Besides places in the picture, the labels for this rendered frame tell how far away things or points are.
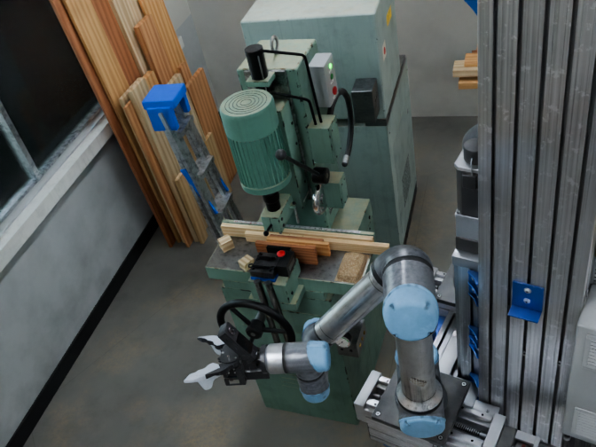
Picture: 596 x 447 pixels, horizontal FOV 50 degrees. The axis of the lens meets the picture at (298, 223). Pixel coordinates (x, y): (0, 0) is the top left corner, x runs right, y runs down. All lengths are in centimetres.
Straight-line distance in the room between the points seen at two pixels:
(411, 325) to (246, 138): 89
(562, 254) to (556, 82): 43
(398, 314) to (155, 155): 247
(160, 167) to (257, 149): 168
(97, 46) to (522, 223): 248
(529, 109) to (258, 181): 104
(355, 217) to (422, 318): 125
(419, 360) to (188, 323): 213
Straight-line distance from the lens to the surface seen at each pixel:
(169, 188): 376
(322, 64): 224
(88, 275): 365
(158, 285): 380
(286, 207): 231
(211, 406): 315
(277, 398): 296
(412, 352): 152
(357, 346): 241
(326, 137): 225
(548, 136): 138
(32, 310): 334
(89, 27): 346
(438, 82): 451
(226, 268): 238
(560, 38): 127
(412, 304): 138
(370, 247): 227
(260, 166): 209
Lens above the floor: 248
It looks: 40 degrees down
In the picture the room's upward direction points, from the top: 14 degrees counter-clockwise
